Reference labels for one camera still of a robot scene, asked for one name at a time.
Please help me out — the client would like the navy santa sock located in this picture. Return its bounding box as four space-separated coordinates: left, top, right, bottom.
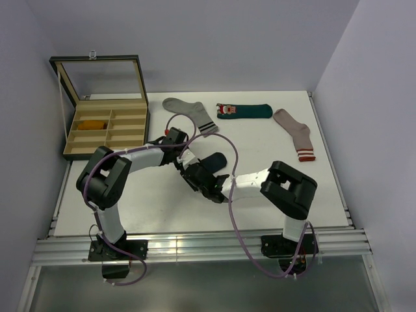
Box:
200 152 228 174

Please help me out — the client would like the dark green reindeer sock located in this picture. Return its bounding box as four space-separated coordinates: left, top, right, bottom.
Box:
216 103 273 120

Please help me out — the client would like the mustard yellow sock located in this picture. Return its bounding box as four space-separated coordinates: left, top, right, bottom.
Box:
77 120 107 131

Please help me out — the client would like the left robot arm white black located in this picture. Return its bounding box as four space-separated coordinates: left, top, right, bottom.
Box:
76 127 187 259

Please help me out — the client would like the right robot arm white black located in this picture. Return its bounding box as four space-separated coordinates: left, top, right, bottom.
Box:
176 161 318 254

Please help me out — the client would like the grey striped sock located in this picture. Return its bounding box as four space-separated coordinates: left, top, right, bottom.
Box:
162 97 219 137

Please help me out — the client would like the black compartment box beige lining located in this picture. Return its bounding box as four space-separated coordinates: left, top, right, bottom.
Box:
49 51 150 161

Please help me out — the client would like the taupe sock red cuff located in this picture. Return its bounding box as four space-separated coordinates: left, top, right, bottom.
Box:
273 109 316 163

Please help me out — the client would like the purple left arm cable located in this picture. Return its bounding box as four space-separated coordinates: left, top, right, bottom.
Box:
83 113 198 287

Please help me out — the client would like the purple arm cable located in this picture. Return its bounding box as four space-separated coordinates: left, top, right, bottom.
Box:
178 133 319 280
83 113 198 287

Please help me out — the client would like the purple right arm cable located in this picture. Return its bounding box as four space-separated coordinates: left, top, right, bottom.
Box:
178 133 319 280

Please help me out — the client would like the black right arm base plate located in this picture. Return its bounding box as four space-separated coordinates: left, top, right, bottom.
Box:
261 233 319 259

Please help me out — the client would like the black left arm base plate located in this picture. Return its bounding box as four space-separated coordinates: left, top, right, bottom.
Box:
88 239 148 262

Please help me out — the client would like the aluminium rail frame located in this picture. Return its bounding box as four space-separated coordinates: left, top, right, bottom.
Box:
18 91 391 311

